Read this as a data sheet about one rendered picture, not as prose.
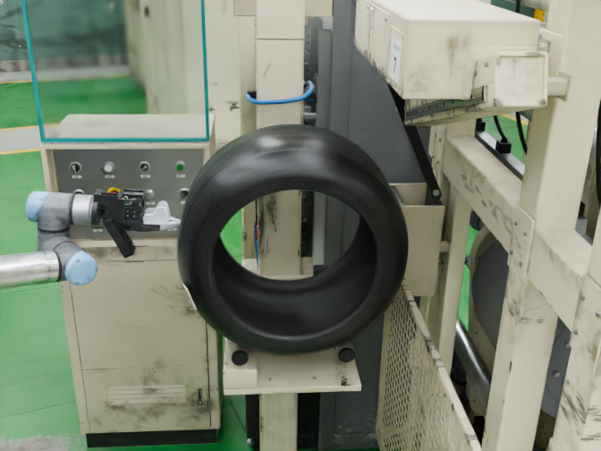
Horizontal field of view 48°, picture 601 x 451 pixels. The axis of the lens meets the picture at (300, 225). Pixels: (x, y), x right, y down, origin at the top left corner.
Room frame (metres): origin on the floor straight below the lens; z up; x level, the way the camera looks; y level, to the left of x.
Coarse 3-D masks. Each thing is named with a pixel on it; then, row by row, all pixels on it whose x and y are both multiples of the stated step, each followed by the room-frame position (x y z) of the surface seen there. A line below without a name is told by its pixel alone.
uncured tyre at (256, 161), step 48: (240, 144) 1.61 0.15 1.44; (288, 144) 1.53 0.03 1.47; (336, 144) 1.59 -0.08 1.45; (192, 192) 1.55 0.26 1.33; (240, 192) 1.46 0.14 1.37; (336, 192) 1.47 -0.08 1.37; (384, 192) 1.51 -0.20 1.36; (192, 240) 1.46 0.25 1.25; (384, 240) 1.48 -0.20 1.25; (192, 288) 1.46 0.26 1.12; (240, 288) 1.72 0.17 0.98; (288, 288) 1.74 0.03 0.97; (336, 288) 1.74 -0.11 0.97; (384, 288) 1.48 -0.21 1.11; (240, 336) 1.46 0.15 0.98; (288, 336) 1.47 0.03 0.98; (336, 336) 1.47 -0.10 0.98
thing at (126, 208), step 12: (96, 192) 1.54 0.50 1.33; (108, 192) 1.55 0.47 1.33; (120, 192) 1.55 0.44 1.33; (132, 192) 1.57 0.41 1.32; (96, 204) 1.52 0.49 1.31; (108, 204) 1.53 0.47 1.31; (120, 204) 1.51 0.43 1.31; (132, 204) 1.53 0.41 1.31; (144, 204) 1.59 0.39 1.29; (96, 216) 1.51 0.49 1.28; (108, 216) 1.53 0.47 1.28; (120, 216) 1.51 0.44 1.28; (132, 216) 1.53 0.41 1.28
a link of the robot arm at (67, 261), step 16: (0, 256) 1.33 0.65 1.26; (16, 256) 1.34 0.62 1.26; (32, 256) 1.36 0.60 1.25; (48, 256) 1.38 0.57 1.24; (64, 256) 1.40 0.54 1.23; (80, 256) 1.40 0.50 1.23; (0, 272) 1.29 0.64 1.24; (16, 272) 1.31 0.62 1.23; (32, 272) 1.33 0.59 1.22; (48, 272) 1.36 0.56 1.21; (64, 272) 1.38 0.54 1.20; (80, 272) 1.38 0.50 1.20; (96, 272) 1.41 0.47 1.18; (0, 288) 1.29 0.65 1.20
